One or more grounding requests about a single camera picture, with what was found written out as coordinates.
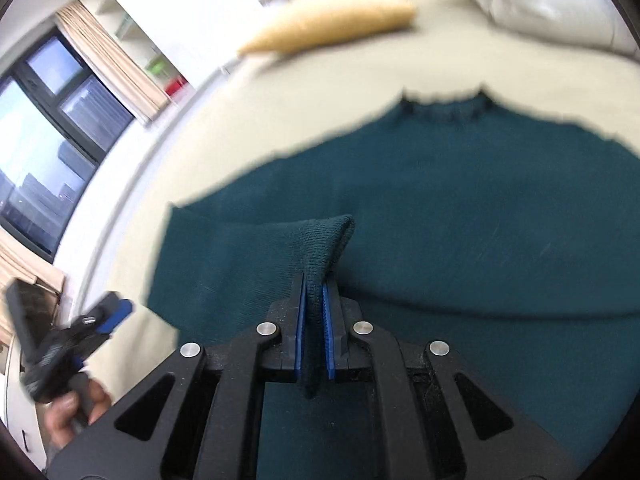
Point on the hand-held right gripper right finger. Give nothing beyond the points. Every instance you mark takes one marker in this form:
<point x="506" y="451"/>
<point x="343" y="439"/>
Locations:
<point x="328" y="335"/>

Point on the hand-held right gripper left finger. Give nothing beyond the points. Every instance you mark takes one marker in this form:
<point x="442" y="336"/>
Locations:
<point x="300" y="330"/>

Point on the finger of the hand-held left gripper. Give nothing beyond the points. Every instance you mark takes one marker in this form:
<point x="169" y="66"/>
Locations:
<point x="116" y="312"/>

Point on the dark green knit sweater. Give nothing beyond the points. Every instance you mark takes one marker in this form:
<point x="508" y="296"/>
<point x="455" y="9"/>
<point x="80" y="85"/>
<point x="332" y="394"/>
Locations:
<point x="450" y="210"/>

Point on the person's left hand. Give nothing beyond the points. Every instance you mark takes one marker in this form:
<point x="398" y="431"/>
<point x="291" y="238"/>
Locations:
<point x="62" y="417"/>

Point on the dark framed window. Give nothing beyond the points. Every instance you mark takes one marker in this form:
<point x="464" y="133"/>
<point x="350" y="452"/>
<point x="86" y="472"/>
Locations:
<point x="45" y="150"/>

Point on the bed with beige sheet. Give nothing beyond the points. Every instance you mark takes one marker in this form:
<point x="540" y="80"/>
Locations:
<point x="300" y="105"/>

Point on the red box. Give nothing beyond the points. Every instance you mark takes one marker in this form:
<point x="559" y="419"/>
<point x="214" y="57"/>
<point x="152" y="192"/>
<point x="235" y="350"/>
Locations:
<point x="175" y="86"/>

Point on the green plastic container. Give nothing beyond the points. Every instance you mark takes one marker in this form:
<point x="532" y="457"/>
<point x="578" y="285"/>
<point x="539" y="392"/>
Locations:
<point x="157" y="65"/>

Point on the yellow pillow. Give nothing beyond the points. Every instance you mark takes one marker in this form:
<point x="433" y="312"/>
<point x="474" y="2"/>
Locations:
<point x="330" y="17"/>

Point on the white duvet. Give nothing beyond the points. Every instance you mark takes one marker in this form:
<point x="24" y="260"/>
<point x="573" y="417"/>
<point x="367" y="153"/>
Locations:
<point x="540" y="5"/>

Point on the white wall shelf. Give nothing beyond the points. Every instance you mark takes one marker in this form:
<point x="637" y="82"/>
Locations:
<point x="145" y="35"/>

